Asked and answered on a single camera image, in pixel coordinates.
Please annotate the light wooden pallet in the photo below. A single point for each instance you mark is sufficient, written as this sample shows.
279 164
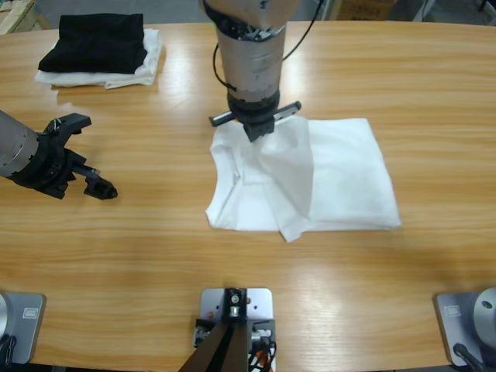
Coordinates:
19 15

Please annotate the brown cardboard box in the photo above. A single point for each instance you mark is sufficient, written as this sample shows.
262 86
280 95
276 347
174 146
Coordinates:
368 9

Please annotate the orange clamp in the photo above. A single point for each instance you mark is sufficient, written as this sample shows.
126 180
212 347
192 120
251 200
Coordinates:
267 358

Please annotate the silver angle bracket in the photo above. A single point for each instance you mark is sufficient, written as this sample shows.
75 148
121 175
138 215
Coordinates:
260 334
201 335

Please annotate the dark camera post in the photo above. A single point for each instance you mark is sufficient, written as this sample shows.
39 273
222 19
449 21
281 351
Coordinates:
228 348

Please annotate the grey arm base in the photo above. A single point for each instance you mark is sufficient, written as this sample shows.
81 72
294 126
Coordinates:
27 329
457 321

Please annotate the folded black garment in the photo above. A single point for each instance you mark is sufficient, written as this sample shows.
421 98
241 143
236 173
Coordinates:
93 42

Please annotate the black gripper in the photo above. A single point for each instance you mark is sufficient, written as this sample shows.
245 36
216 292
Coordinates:
46 166
253 110

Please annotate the folded white garment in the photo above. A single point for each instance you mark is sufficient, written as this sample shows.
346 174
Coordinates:
152 58

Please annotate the white t-shirt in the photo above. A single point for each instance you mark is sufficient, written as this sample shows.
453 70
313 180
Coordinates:
341 174

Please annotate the white mount plate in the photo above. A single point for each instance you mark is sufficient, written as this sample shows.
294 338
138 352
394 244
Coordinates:
260 300

